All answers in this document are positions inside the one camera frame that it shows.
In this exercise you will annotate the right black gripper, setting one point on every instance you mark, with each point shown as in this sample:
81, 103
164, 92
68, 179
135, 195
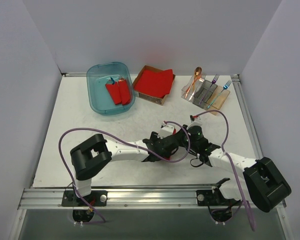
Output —
203, 148

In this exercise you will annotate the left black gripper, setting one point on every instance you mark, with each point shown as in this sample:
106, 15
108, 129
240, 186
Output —
177, 136

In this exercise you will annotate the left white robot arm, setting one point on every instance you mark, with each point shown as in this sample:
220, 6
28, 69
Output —
92, 155

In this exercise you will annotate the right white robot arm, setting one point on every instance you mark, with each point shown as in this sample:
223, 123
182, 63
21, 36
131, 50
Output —
261, 181

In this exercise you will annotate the brown cardboard napkin box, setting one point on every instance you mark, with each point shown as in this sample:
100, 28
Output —
158, 101

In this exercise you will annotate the red napkin stack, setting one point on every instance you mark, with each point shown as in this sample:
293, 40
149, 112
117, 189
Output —
155, 84

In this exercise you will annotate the right rolled red napkin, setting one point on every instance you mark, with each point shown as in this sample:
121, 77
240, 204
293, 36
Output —
124, 91

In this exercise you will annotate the rolled red napkin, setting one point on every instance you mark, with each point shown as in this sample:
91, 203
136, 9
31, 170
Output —
114, 92
124, 91

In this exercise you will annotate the left rolled red napkin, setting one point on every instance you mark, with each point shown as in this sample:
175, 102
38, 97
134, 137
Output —
114, 92

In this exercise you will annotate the clear acrylic utensil holder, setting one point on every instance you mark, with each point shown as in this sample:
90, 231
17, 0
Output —
193, 98

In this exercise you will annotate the blue metallic fork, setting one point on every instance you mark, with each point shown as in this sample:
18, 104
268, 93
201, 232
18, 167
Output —
225, 87

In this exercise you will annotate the silver fork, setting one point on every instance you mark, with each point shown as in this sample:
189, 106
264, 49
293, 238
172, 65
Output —
198, 82

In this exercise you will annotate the purple metallic fork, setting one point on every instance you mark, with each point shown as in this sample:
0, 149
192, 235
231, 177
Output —
207, 90

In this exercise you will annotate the copper metallic spoon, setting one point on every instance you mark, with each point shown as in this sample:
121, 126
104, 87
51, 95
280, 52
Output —
197, 71

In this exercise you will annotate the blue transparent plastic bin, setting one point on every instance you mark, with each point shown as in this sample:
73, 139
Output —
99, 99

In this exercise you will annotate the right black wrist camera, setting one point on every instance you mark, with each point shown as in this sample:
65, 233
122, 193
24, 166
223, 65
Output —
195, 132

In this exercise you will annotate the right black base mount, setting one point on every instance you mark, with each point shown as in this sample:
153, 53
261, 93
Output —
214, 198

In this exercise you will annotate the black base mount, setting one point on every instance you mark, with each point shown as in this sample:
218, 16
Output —
214, 198
97, 198

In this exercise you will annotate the aluminium front rail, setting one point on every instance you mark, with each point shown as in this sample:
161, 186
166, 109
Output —
118, 198

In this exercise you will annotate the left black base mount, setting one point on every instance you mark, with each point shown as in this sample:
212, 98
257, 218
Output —
97, 198

